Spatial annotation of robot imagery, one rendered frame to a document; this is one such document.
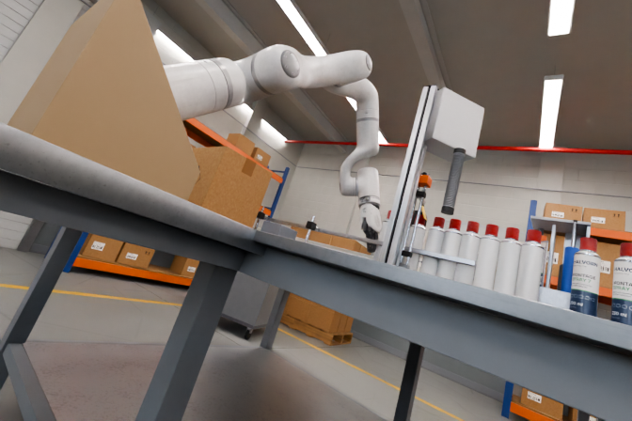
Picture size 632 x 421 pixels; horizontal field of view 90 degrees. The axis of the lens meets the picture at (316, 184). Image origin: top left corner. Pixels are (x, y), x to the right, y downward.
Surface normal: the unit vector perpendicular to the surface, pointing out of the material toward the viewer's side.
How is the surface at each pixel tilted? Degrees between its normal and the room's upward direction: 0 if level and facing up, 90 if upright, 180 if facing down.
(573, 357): 90
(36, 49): 90
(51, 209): 90
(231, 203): 90
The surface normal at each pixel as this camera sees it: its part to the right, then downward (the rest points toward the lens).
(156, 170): 0.77, 0.07
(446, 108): 0.30, -0.17
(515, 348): -0.57, -0.39
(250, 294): -0.24, -0.28
